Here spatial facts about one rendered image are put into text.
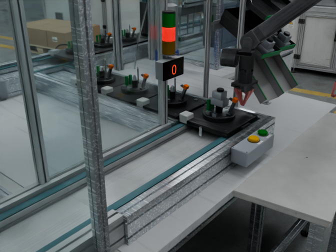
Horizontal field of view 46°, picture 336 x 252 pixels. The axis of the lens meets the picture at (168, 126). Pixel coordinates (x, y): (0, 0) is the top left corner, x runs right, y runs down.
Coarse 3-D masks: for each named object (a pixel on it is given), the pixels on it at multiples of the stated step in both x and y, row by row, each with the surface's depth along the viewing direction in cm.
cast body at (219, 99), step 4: (220, 88) 163; (212, 92) 163; (216, 92) 162; (220, 92) 161; (224, 92) 162; (212, 96) 164; (216, 96) 163; (220, 96) 161; (224, 96) 163; (212, 100) 165; (216, 100) 163; (220, 100) 162; (224, 100) 162; (228, 100) 164; (216, 104) 164; (220, 104) 163; (224, 104) 163
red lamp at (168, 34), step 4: (164, 28) 144; (168, 28) 143; (172, 28) 144; (164, 32) 144; (168, 32) 144; (172, 32) 144; (164, 36) 145; (168, 36) 145; (172, 36) 145; (164, 40) 146; (168, 40) 145; (172, 40) 146
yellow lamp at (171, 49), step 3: (162, 42) 147; (165, 42) 146; (168, 42) 146; (171, 42) 146; (174, 42) 147; (162, 45) 147; (165, 45) 146; (168, 45) 146; (171, 45) 146; (174, 45) 147; (162, 48) 148; (165, 48) 147; (168, 48) 146; (171, 48) 147; (174, 48) 148; (162, 51) 148; (165, 51) 147; (168, 51) 147; (171, 51) 147; (174, 51) 148; (165, 54) 148; (168, 54) 147; (171, 54) 148
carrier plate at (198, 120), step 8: (192, 112) 172; (200, 112) 172; (240, 112) 172; (248, 112) 172; (192, 120) 164; (200, 120) 164; (240, 120) 164; (248, 120) 164; (208, 128) 158; (216, 128) 157; (224, 128) 157; (232, 128) 157; (224, 136) 154
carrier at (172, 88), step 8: (168, 88) 184; (168, 96) 184; (176, 96) 184; (184, 96) 184; (192, 96) 190; (168, 104) 176; (176, 104) 176; (184, 104) 179; (192, 104) 180; (200, 104) 180; (168, 112) 172; (176, 112) 172
